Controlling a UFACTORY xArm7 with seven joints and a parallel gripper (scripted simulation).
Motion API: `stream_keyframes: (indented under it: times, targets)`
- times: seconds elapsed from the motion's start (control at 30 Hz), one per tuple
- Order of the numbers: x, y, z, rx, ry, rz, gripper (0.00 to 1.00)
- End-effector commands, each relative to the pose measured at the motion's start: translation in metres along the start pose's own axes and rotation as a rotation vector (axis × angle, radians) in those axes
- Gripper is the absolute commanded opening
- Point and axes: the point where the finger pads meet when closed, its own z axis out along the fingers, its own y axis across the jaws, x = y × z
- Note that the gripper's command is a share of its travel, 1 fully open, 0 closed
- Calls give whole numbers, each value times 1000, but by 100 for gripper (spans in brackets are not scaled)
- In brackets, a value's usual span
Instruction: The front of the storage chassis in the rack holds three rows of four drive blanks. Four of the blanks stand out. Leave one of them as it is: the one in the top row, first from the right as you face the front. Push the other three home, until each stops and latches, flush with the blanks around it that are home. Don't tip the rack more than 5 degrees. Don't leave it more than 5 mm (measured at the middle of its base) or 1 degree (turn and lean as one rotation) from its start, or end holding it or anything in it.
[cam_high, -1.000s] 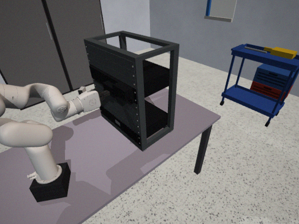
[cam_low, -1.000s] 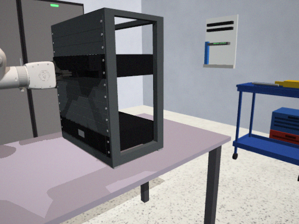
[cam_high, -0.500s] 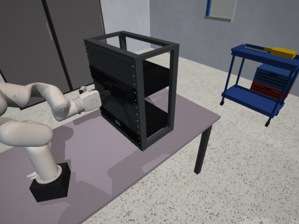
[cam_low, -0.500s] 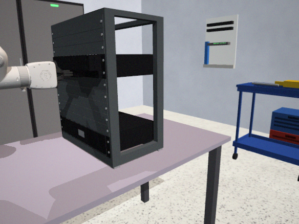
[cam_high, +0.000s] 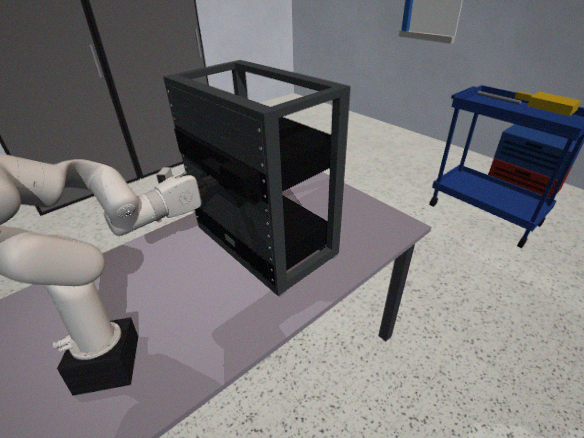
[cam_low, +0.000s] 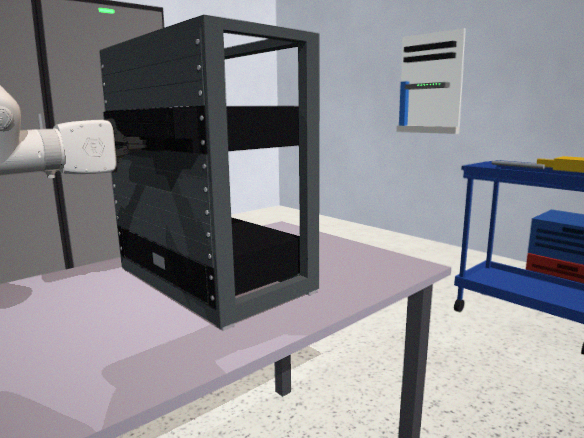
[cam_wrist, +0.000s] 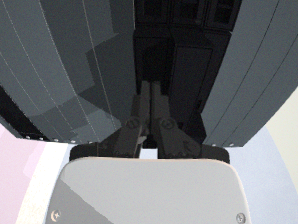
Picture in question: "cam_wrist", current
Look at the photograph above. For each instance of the black server rack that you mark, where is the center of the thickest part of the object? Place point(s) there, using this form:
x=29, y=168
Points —
x=68, y=73

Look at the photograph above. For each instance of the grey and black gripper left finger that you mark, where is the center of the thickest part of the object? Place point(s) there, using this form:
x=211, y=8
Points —
x=123, y=142

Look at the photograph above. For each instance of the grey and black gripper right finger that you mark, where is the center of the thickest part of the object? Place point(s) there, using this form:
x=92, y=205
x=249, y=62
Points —
x=175, y=143

